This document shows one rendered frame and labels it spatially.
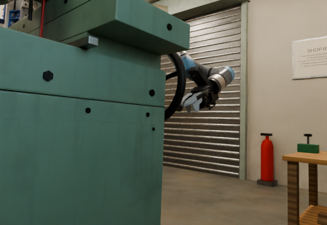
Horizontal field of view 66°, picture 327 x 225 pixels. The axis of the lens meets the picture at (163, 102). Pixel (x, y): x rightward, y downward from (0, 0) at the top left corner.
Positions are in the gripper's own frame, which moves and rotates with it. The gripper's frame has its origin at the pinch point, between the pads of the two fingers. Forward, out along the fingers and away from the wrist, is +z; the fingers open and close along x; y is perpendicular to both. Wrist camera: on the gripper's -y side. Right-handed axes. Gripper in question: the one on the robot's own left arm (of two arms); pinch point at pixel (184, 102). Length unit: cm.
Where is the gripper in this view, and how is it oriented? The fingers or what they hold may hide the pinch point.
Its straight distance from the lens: 87.3
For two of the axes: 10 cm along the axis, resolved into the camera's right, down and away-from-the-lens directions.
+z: -5.9, 4.2, -6.9
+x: -7.5, 0.4, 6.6
